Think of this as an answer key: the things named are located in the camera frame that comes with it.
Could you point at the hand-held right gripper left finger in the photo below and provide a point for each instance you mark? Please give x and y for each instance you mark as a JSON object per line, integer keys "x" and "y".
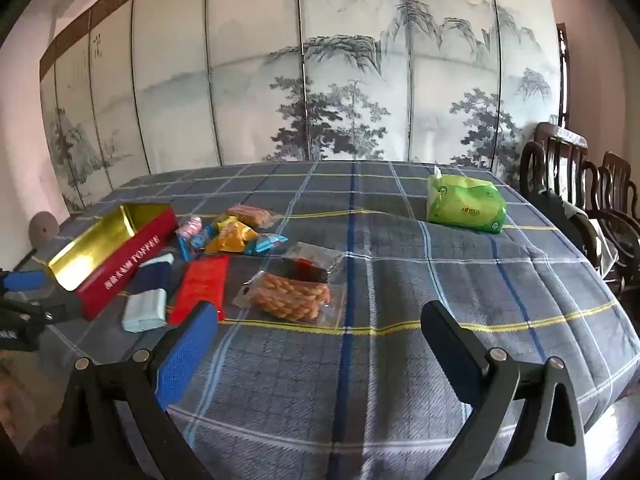
{"x": 187, "y": 350}

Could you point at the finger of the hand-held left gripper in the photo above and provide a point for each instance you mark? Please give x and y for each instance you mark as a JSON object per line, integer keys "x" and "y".
{"x": 22, "y": 281}
{"x": 62, "y": 305}

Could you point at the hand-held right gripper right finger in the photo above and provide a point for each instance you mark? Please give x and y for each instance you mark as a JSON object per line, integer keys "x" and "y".
{"x": 450, "y": 342}

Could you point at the light blue packet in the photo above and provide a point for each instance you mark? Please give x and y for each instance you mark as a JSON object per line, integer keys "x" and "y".
{"x": 145, "y": 312}

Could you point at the red tin box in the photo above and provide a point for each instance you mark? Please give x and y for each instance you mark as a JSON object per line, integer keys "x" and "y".
{"x": 130, "y": 265}

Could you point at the navy blue packet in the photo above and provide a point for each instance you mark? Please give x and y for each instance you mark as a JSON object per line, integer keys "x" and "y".
{"x": 150, "y": 274}

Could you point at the twisted dough snack packet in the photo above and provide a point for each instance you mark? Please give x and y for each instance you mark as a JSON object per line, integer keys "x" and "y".
{"x": 290, "y": 300}

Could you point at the large yellow snack packet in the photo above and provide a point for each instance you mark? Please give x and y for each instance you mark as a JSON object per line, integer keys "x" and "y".
{"x": 230, "y": 241}

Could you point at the pink white snack packet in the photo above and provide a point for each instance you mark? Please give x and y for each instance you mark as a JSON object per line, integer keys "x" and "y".
{"x": 189, "y": 226}

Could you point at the blue snack packet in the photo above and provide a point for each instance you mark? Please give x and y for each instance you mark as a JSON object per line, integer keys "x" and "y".
{"x": 267, "y": 244}

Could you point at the clear packet of orange snacks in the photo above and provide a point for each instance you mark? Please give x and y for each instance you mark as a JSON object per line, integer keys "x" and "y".
{"x": 252, "y": 215}

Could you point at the grey round disc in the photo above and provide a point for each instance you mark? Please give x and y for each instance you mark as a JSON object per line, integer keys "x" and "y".
{"x": 42, "y": 227}

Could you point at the grey plaid blanket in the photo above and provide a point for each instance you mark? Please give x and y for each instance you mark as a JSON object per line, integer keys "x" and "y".
{"x": 400, "y": 280}

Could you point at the small blue white candy packet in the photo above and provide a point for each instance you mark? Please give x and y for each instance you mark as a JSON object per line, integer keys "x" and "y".
{"x": 202, "y": 241}

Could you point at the small yellow snack packet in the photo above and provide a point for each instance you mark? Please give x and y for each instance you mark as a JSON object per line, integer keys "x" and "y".
{"x": 226, "y": 222}

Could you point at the green tissue pack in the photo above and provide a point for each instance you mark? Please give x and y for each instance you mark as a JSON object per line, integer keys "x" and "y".
{"x": 462, "y": 205}

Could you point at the clear packet with red label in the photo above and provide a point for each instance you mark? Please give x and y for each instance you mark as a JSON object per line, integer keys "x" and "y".
{"x": 312, "y": 262}

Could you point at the dark wooden chair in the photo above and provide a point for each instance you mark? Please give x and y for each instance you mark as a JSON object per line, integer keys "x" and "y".
{"x": 617, "y": 180}
{"x": 555, "y": 160}

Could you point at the painted folding screen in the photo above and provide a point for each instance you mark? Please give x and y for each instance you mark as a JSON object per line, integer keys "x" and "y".
{"x": 260, "y": 85}

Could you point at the dark wooden frame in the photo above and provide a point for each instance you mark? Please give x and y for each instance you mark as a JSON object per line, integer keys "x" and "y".
{"x": 563, "y": 70}

